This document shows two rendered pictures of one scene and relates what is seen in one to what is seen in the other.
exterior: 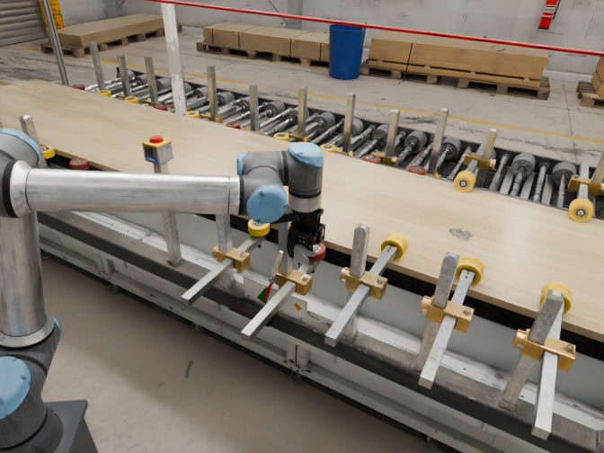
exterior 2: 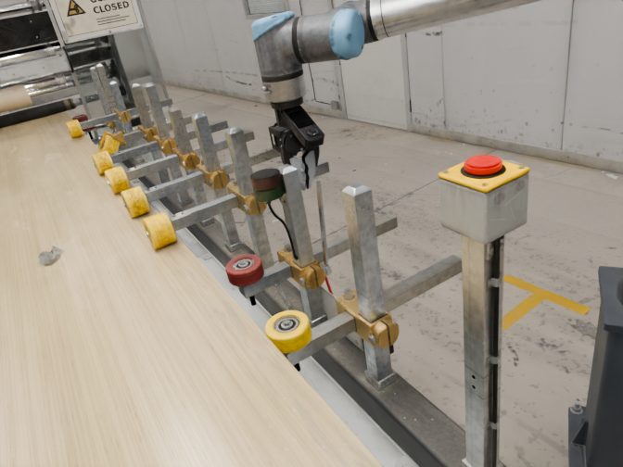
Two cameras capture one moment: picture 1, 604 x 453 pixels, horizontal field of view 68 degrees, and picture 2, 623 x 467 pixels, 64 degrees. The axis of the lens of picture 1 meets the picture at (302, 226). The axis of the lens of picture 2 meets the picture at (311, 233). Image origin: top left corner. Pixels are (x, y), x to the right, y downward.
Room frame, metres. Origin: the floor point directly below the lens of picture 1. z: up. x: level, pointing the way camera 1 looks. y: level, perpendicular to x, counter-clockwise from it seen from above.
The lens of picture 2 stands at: (1.93, 0.63, 1.45)
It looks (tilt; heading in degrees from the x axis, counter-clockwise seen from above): 28 degrees down; 215
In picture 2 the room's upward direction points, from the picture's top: 10 degrees counter-clockwise
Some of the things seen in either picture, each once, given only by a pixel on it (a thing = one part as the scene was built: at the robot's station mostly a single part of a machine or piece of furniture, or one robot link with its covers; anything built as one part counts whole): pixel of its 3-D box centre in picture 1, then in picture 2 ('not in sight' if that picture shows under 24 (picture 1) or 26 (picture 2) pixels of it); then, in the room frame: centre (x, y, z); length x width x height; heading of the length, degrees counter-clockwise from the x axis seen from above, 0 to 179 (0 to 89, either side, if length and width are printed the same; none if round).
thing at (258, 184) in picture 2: not in sight; (266, 179); (1.20, 0.03, 1.09); 0.06 x 0.06 x 0.02
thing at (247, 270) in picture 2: (313, 259); (248, 283); (1.25, -0.04, 0.85); 0.08 x 0.08 x 0.11
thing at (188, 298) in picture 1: (227, 265); (378, 306); (1.22, 0.26, 0.84); 0.43 x 0.03 x 0.04; 152
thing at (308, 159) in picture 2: (300, 258); (305, 167); (1.02, 0.00, 1.04); 0.06 x 0.03 x 0.09; 61
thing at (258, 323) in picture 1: (284, 294); (323, 253); (1.08, 0.05, 0.84); 0.43 x 0.03 x 0.04; 152
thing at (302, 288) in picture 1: (291, 279); (299, 267); (1.15, 0.03, 0.85); 0.13 x 0.06 x 0.05; 62
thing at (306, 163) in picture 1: (304, 169); (278, 46); (1.04, 0.00, 1.31); 0.10 x 0.09 x 0.12; 102
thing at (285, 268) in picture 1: (285, 273); (304, 264); (1.16, 0.05, 0.86); 0.03 x 0.03 x 0.48; 62
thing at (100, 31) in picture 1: (115, 28); not in sight; (8.92, 3.61, 0.23); 2.41 x 0.77 x 0.17; 159
